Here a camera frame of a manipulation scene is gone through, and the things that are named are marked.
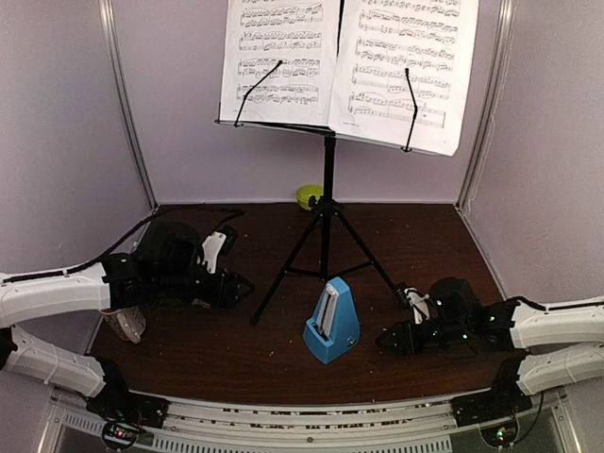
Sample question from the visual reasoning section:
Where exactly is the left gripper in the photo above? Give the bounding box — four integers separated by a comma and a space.
156, 264, 255, 309

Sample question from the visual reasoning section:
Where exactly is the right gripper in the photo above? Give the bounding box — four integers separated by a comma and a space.
376, 318, 470, 359

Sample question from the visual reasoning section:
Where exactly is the blue metronome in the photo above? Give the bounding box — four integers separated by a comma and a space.
303, 277, 361, 364

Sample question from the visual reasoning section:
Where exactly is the black music stand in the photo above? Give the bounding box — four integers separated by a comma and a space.
214, 0, 461, 327

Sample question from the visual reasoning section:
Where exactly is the sheet music page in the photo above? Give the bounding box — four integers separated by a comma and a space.
328, 0, 479, 157
218, 0, 341, 127

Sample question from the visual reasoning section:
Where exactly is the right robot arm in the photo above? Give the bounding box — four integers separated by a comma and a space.
376, 277, 603, 417

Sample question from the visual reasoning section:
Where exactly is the green bowl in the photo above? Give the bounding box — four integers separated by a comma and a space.
295, 185, 324, 211

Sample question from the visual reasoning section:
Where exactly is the white patterned mug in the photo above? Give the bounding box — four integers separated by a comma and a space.
101, 307, 146, 344

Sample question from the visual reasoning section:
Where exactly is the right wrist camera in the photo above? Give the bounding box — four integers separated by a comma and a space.
395, 283, 431, 325

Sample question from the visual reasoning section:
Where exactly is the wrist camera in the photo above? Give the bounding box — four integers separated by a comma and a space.
201, 226, 238, 274
395, 283, 431, 325

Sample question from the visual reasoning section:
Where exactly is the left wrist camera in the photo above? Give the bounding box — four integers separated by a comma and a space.
201, 226, 238, 274

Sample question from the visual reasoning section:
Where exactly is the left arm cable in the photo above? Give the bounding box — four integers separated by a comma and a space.
0, 207, 246, 284

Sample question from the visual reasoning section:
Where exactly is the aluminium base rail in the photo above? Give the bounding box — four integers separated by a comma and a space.
34, 389, 586, 452

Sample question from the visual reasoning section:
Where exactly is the left aluminium corner post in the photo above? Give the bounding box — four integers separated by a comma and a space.
98, 0, 159, 210

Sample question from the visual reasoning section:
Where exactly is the aluminium corner post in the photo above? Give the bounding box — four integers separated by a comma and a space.
457, 0, 516, 218
98, 0, 159, 210

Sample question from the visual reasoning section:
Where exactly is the right aluminium corner post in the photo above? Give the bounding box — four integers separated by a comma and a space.
457, 0, 516, 218

